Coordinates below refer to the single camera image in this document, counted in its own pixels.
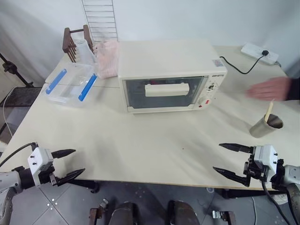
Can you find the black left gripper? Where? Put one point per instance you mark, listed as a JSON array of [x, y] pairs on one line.
[[48, 176]]

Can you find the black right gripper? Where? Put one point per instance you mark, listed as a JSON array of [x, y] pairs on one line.
[[253, 170]]

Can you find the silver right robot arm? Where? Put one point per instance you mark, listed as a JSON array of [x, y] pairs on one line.
[[291, 175]]

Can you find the person's dark-sleeved forearm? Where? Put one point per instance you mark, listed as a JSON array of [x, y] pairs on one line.
[[294, 89]]

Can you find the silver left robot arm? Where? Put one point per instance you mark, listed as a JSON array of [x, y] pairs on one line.
[[9, 185]]

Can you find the cream toaster oven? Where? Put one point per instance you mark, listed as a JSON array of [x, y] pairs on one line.
[[164, 61]]

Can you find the person's bare hand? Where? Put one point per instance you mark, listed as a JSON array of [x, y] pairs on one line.
[[269, 90]]

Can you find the steel cup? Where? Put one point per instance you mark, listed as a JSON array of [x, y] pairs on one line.
[[261, 130]]

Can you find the wooden stick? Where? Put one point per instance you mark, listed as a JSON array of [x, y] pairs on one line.
[[269, 110]]

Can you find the dark rounded shape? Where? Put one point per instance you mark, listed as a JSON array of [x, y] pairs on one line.
[[182, 213], [124, 214]]

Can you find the black floor platform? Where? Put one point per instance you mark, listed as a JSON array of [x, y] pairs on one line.
[[18, 100]]

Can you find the clear box with blue clips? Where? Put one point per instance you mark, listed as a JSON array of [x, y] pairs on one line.
[[68, 84]]

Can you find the black tripod stand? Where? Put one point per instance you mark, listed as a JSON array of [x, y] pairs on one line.
[[14, 70]]

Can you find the pink plastic bag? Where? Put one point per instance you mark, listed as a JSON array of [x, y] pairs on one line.
[[106, 61]]

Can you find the white power strip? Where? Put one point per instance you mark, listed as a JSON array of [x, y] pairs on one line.
[[253, 50]]

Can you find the dark wooden rack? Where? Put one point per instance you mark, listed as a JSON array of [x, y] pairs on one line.
[[70, 44]]

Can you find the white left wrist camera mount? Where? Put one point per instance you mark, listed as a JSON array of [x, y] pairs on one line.
[[38, 159]]

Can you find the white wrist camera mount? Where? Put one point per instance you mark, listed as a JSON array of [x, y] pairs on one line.
[[38, 159], [266, 155]]

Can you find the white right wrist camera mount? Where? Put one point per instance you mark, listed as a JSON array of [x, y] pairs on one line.
[[266, 155]]

